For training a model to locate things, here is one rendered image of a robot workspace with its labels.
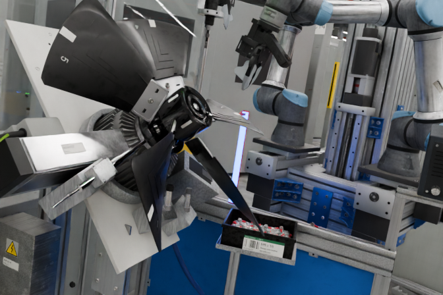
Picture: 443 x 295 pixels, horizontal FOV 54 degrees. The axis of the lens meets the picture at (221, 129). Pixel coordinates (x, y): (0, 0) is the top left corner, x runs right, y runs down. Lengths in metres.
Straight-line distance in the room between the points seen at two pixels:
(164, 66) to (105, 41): 0.25
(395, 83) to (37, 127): 1.42
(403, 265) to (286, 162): 1.34
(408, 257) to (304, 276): 1.50
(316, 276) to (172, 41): 0.88
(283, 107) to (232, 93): 3.32
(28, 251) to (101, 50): 0.56
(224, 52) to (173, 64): 3.91
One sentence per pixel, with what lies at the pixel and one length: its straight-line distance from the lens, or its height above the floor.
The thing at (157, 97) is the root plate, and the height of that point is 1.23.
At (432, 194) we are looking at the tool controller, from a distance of 1.39.
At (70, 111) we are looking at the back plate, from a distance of 1.19.
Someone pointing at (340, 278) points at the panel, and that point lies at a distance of 1.52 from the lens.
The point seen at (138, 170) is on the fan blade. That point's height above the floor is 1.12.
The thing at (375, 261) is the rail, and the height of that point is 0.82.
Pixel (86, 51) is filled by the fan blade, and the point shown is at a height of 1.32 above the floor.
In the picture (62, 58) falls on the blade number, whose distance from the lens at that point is 0.94.
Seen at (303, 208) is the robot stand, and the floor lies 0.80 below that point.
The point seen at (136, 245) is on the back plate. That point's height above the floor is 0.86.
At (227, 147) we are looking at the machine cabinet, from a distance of 5.33.
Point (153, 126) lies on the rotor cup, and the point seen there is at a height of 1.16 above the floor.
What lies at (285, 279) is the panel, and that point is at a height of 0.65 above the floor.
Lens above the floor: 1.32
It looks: 8 degrees down
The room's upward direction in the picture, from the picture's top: 9 degrees clockwise
